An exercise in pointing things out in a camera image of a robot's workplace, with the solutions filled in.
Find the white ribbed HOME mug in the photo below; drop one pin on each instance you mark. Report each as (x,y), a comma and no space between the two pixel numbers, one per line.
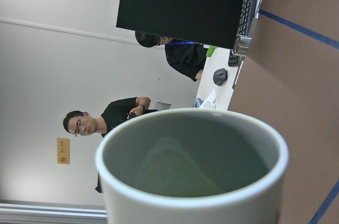
(192,166)

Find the crumpled white tissue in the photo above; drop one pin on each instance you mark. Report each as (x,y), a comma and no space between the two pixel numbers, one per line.
(207,103)

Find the seated person in black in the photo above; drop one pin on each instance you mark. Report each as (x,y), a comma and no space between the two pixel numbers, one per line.
(186,57)

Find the grey computer mouse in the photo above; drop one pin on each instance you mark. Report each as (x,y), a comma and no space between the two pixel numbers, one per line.
(220,76)

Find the standing man in black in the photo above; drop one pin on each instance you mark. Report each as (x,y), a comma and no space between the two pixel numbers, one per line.
(81,123)

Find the black computer monitor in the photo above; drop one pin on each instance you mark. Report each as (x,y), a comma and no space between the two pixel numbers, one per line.
(212,22)

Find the brown paper table cover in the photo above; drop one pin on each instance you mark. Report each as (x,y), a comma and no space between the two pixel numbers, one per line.
(289,79)

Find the black keyboard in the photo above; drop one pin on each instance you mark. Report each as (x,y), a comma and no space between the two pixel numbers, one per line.
(246,16)

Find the aluminium frame post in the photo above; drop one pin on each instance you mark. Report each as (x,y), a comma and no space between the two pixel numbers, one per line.
(242,42)

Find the orange wall sign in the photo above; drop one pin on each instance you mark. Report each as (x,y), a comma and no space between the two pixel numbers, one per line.
(63,151)

